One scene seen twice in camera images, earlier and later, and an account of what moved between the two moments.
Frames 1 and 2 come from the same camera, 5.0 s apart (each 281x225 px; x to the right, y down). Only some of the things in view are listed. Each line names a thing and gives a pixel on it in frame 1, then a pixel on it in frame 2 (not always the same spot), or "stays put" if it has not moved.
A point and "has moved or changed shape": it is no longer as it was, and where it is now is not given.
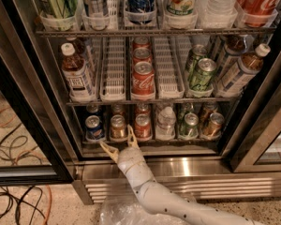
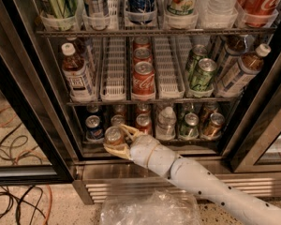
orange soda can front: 118,130 has moved or changed shape
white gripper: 130,157 -> 141,150
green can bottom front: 189,130 stays put
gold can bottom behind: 209,108 stays put
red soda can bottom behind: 142,108 stays put
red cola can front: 142,82 stays put
